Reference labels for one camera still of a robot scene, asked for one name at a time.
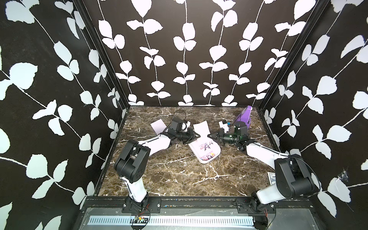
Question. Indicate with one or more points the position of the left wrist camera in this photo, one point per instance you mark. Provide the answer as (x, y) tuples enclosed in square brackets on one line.
[(179, 125)]

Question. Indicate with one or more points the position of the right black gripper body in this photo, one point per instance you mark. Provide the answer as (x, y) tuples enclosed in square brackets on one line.
[(230, 139)]

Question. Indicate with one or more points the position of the white perforated cable duct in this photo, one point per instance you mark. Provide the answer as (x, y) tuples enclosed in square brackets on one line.
[(183, 221)]

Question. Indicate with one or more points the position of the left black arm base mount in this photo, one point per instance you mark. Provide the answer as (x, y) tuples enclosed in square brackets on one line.
[(148, 205)]

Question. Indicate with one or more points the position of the blue playing card box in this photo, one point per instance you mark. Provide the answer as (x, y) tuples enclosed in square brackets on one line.
[(271, 177)]

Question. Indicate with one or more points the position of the purple plastic stand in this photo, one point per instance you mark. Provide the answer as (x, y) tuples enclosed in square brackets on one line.
[(245, 116)]

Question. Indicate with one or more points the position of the white sticker sheet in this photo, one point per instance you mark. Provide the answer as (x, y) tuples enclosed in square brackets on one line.
[(202, 129)]

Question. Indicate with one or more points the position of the white plastic storage box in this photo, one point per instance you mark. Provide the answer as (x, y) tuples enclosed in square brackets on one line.
[(204, 149)]

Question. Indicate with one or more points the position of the Sanrio sticker sheet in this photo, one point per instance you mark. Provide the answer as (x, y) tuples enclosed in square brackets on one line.
[(205, 148)]

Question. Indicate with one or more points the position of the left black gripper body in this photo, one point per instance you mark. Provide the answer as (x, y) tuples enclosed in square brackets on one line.
[(186, 137)]

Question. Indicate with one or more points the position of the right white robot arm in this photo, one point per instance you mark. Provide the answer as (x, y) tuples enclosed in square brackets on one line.
[(293, 175)]

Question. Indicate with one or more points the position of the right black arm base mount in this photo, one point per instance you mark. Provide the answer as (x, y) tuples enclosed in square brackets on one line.
[(250, 205)]

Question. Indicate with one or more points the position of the small circuit board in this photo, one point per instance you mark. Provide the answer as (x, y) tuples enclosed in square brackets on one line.
[(140, 220)]

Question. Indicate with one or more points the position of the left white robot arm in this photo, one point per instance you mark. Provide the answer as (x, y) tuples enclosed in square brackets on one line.
[(133, 159)]

